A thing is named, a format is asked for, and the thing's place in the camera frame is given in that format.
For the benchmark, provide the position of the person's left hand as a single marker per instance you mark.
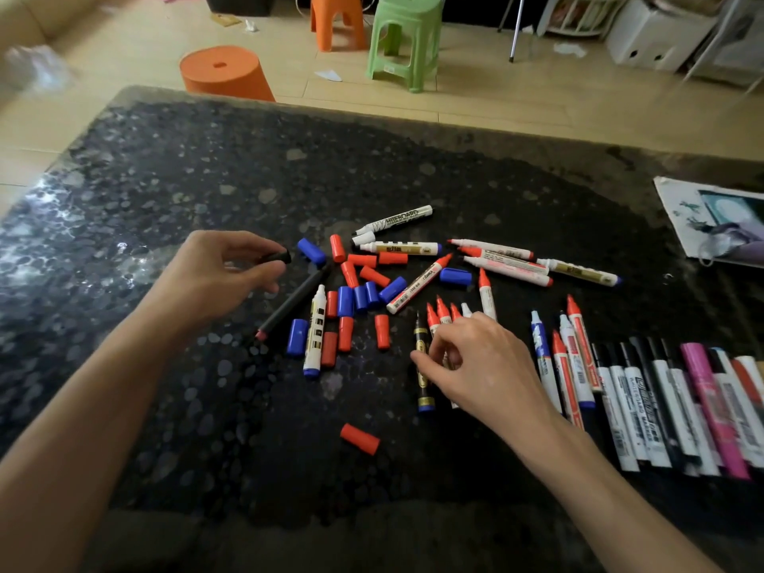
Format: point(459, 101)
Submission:
point(197, 280)

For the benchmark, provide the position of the person's right hand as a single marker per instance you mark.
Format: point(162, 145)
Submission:
point(489, 369)

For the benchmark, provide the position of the person's right thumb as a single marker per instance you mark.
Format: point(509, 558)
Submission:
point(433, 378)

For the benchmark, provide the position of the person's left thumb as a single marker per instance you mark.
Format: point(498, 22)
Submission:
point(265, 273)

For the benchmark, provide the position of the black marker cap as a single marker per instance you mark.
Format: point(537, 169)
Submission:
point(279, 257)

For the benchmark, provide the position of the person's left forearm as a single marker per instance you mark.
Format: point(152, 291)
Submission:
point(71, 441)

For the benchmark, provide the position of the person's right forearm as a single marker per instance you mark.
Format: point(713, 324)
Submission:
point(609, 501)

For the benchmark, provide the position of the black and gold marker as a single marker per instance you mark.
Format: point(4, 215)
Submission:
point(422, 387)

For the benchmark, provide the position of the black marker with red end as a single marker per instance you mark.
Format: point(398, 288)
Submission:
point(292, 304)

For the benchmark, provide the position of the scattered blue marker caps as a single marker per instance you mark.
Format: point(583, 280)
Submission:
point(345, 301)

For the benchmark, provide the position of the red plastic marker cap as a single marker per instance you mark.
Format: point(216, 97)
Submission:
point(360, 439)

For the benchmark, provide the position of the cluster of red caps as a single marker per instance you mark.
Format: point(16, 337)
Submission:
point(346, 334)

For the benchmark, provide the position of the white marker cap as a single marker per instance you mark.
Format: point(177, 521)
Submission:
point(363, 238)

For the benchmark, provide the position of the blue-tip white marker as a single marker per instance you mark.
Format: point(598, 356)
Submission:
point(544, 363)

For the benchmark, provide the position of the scattered red-tip white markers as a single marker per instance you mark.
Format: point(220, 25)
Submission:
point(507, 271)

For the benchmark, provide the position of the gold label white marker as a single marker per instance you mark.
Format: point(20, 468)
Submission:
point(579, 272)
point(400, 248)

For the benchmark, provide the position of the white marker with black print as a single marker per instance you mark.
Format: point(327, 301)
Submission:
point(394, 219)

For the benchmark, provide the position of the round orange stool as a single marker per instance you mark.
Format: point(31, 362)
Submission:
point(227, 71)

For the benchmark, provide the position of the row of black-capped white markers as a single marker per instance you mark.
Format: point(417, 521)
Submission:
point(635, 411)

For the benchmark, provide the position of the brown cardboard piece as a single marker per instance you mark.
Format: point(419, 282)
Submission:
point(225, 19)

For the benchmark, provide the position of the orange plastic stool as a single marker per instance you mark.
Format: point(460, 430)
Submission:
point(337, 20)

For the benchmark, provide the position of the black box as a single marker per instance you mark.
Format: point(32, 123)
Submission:
point(239, 2)

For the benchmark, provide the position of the pink marker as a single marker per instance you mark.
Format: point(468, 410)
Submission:
point(713, 405)

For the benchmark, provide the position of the green plastic stool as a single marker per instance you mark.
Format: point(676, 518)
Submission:
point(409, 17)

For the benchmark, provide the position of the clear plastic bag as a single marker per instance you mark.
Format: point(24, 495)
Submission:
point(36, 68)

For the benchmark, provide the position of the red-capped marker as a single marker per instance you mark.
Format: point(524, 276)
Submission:
point(749, 381)

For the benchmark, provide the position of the printed photo sheet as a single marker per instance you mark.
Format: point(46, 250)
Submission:
point(716, 220)

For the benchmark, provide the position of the metal pole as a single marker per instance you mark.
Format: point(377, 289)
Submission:
point(517, 26)

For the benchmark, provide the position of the white rack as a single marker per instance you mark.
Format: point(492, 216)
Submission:
point(582, 14)

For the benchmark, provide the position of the white cardboard box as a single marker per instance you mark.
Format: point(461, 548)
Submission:
point(656, 32)

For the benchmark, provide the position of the white metal frame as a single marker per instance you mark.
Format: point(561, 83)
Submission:
point(728, 47)

